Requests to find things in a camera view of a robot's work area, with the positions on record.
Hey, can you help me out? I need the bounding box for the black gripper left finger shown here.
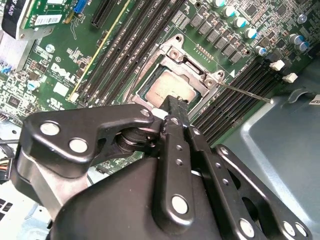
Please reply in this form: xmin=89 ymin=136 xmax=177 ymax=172
xmin=11 ymin=95 xmax=196 ymax=233

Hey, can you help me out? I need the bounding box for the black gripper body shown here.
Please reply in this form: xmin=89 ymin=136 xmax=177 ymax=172
xmin=48 ymin=127 xmax=233 ymax=240

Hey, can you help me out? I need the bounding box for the silver CPU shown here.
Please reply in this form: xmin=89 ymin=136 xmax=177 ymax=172
xmin=139 ymin=69 xmax=198 ymax=108

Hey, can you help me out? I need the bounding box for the metal socket cover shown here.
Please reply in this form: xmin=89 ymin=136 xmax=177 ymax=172
xmin=129 ymin=48 xmax=216 ymax=118

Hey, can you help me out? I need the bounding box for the metal locking lever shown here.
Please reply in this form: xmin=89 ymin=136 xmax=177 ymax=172
xmin=124 ymin=44 xmax=161 ymax=102
xmin=218 ymin=81 xmax=275 ymax=105

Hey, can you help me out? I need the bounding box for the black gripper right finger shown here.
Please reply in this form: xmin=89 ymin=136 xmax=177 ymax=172
xmin=178 ymin=99 xmax=313 ymax=240

